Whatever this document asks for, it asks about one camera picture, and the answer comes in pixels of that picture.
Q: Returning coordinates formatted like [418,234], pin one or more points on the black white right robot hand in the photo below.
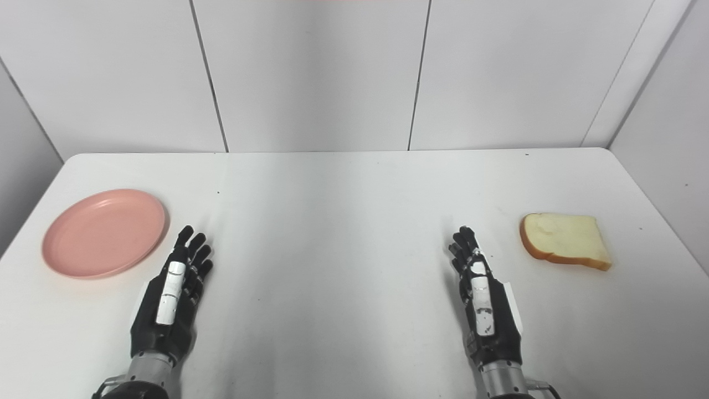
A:
[496,332]

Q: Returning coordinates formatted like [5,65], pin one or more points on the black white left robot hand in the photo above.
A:
[166,327]

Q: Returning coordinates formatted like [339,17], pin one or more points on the pink round plate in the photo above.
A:
[102,233]

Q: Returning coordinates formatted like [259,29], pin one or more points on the slice of white bread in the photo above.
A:
[562,238]

